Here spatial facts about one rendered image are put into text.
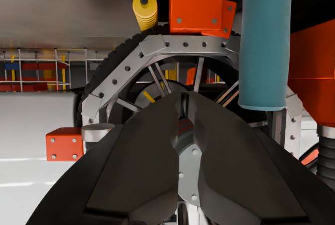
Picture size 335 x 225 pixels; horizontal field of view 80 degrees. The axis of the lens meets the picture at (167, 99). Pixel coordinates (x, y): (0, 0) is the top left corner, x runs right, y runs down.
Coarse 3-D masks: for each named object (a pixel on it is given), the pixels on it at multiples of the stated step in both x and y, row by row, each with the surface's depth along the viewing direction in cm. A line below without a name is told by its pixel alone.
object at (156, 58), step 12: (156, 60) 56; (168, 60) 66; (180, 60) 73; (192, 60) 71; (204, 60) 65; (216, 60) 58; (228, 60) 57; (144, 72) 70; (216, 72) 77; (228, 72) 65; (132, 84) 72; (156, 84) 59; (168, 84) 59; (228, 84) 78; (120, 96) 62; (228, 96) 61; (108, 108) 57; (120, 108) 73; (132, 108) 59; (240, 108) 78; (108, 120) 57; (120, 120) 78; (252, 120) 63; (264, 120) 61
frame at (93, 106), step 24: (144, 48) 47; (168, 48) 47; (192, 48) 48; (216, 48) 48; (120, 72) 47; (96, 96) 48; (288, 96) 50; (96, 120) 48; (288, 120) 50; (288, 144) 51
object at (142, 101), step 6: (174, 84) 98; (144, 90) 98; (150, 90) 98; (156, 90) 98; (174, 90) 98; (180, 90) 98; (186, 90) 98; (138, 96) 98; (144, 96) 98; (156, 96) 98; (138, 102) 98; (144, 102) 98; (150, 102) 98
